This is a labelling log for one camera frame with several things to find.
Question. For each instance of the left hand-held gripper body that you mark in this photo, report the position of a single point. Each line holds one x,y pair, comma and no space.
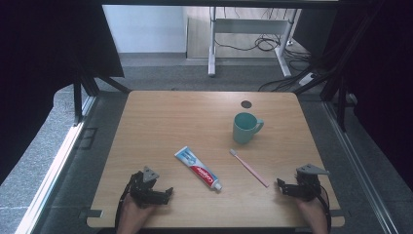
142,190

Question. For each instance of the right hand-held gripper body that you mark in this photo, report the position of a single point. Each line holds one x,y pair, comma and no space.
308,185

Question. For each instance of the blue red toothpaste tube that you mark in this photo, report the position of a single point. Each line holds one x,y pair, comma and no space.
198,169

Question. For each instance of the person's left hand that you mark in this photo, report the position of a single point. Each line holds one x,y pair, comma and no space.
136,211

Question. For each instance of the person's right hand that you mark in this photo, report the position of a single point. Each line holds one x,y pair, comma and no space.
311,209

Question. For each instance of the pink toothbrush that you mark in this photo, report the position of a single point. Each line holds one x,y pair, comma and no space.
249,168

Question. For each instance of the teal cup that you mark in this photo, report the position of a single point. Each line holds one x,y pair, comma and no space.
245,128

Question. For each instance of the black metal stand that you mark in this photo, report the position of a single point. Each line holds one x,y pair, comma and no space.
341,107
78,100

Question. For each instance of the dark round table grommet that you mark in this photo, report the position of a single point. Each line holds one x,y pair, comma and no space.
246,104

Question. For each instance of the white power strip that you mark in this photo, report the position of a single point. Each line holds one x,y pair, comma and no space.
307,78

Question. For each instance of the black curtain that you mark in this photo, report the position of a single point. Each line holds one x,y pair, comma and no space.
383,81
39,65

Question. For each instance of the aluminium floor rail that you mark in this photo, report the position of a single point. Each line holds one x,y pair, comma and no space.
357,169
52,172

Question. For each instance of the white desk frame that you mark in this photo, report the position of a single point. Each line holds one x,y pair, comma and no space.
211,48

